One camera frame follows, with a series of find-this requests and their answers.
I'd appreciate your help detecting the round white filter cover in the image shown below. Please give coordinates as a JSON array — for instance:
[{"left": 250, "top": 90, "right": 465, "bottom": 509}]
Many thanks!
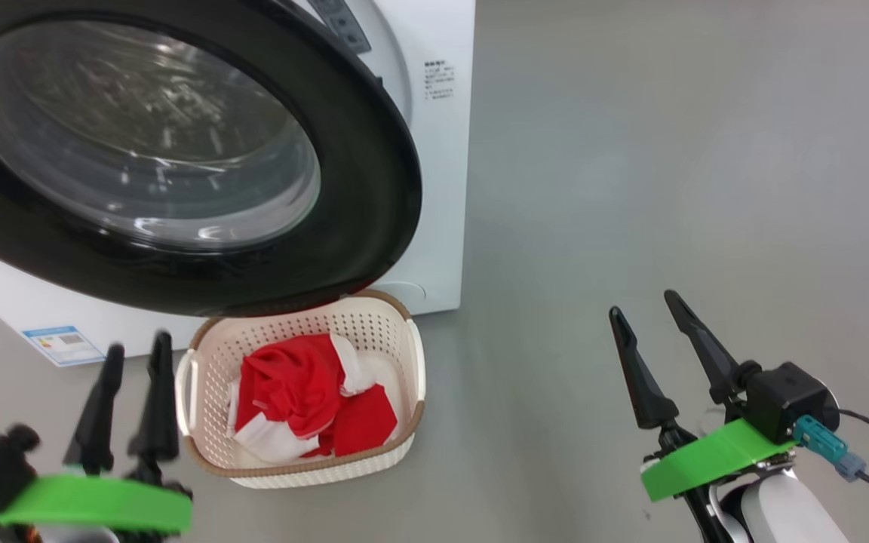
[{"left": 374, "top": 281, "right": 428, "bottom": 302}]

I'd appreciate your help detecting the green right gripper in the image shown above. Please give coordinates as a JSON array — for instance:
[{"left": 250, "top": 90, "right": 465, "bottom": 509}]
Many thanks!
[{"left": 609, "top": 290, "right": 797, "bottom": 543}]

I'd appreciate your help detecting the teal right camera connector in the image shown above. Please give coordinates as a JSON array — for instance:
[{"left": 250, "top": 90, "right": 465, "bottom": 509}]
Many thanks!
[{"left": 793, "top": 415, "right": 867, "bottom": 482}]

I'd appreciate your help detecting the white front-load washing machine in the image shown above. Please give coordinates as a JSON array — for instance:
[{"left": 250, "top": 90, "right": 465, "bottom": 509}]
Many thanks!
[{"left": 0, "top": 0, "right": 477, "bottom": 368}]

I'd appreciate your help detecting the red and white garment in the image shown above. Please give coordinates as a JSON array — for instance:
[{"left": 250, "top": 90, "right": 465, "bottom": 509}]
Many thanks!
[{"left": 227, "top": 333, "right": 399, "bottom": 463}]

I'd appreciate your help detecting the grey warning sticker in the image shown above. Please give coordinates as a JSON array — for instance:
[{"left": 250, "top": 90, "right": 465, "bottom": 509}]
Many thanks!
[{"left": 306, "top": 0, "right": 372, "bottom": 55}]

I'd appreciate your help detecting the blue energy label sticker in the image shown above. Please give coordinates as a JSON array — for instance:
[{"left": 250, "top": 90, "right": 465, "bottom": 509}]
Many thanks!
[{"left": 22, "top": 326, "right": 107, "bottom": 367}]

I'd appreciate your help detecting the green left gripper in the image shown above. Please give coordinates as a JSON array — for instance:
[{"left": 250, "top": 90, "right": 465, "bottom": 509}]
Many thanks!
[{"left": 0, "top": 331, "right": 194, "bottom": 535}]

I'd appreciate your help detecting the washing machine glass door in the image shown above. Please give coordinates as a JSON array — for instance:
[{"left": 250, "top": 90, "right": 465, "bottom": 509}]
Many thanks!
[{"left": 0, "top": 0, "right": 423, "bottom": 318}]

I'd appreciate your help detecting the cream perforated laundry basket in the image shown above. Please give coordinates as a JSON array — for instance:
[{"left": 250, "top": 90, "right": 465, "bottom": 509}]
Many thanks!
[{"left": 175, "top": 290, "right": 427, "bottom": 489}]

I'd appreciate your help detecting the black text sticker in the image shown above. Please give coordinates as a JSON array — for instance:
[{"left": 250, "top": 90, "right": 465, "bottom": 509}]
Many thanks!
[{"left": 424, "top": 61, "right": 456, "bottom": 101}]

